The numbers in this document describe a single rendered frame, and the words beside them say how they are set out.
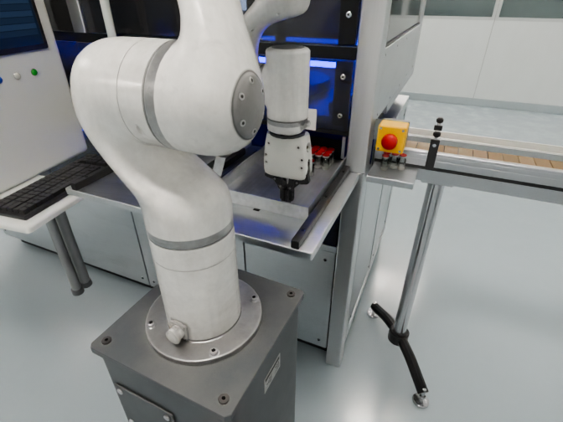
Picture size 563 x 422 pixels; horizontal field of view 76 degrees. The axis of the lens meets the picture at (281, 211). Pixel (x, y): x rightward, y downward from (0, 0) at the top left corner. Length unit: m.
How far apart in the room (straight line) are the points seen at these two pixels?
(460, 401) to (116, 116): 1.54
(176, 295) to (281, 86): 0.41
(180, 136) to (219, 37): 0.10
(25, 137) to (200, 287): 1.00
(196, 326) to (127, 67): 0.36
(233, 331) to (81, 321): 1.46
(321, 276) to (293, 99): 0.76
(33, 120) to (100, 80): 0.99
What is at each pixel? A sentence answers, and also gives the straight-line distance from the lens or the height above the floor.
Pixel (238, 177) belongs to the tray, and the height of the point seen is 0.88.
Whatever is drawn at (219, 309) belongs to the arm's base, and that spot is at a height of 0.93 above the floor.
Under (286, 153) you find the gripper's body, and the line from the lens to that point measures 0.76.
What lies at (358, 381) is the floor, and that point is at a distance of 1.62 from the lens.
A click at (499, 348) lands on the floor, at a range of 1.93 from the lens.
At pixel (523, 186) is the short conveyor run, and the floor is 0.88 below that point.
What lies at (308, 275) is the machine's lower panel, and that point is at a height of 0.45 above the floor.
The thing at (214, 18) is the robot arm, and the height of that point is 1.31.
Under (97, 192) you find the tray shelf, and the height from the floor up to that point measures 0.88.
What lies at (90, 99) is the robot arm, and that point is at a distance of 0.46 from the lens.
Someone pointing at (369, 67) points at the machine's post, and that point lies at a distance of 0.98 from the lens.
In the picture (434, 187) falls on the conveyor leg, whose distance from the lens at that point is 1.21.
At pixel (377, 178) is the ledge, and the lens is 1.06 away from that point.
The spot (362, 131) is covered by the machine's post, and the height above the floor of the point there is 1.01.
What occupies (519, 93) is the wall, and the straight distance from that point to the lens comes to 5.73.
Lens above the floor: 1.33
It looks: 31 degrees down
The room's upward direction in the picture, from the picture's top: straight up
